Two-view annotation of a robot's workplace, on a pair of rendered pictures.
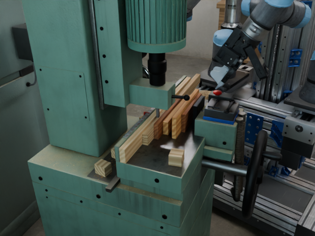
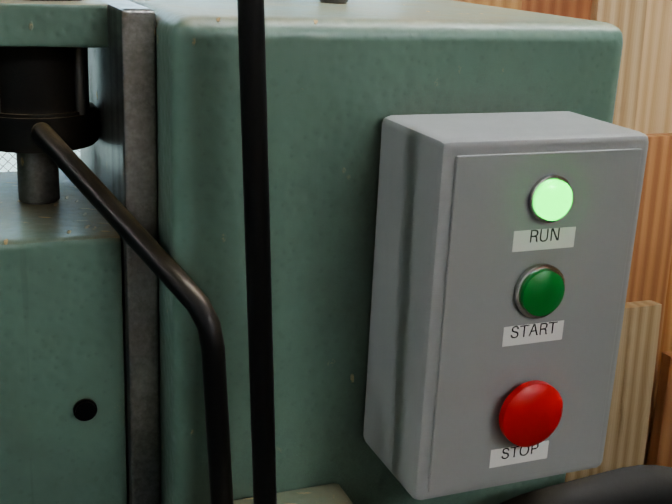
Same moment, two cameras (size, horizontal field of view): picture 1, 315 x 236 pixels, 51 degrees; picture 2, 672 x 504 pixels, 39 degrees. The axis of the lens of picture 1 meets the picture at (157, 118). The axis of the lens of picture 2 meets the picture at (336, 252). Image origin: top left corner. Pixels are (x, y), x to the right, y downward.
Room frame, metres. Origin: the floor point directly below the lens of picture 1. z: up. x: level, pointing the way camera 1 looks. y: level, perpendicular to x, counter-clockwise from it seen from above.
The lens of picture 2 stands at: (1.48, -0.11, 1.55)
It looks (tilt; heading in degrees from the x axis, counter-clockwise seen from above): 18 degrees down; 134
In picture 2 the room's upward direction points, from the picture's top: 3 degrees clockwise
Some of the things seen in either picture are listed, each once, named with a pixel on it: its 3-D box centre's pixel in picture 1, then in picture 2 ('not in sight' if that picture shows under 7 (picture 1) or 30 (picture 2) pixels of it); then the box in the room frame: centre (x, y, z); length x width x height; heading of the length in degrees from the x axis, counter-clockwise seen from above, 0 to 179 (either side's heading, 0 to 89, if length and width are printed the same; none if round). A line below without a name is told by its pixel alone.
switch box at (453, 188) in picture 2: not in sight; (496, 298); (1.25, 0.23, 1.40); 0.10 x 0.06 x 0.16; 66
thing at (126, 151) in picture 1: (161, 112); not in sight; (1.07, -0.02, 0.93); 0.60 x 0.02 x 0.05; 156
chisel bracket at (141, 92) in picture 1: (152, 94); not in sight; (1.00, 0.02, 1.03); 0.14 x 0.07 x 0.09; 66
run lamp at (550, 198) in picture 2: not in sight; (553, 200); (1.28, 0.22, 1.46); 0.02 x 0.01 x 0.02; 66
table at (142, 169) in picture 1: (194, 131); not in sight; (1.02, -0.13, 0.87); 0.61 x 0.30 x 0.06; 156
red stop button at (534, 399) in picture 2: not in sight; (531, 413); (1.28, 0.22, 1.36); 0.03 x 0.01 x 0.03; 66
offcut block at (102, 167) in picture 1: (103, 167); not in sight; (0.89, 0.18, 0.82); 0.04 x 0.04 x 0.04; 57
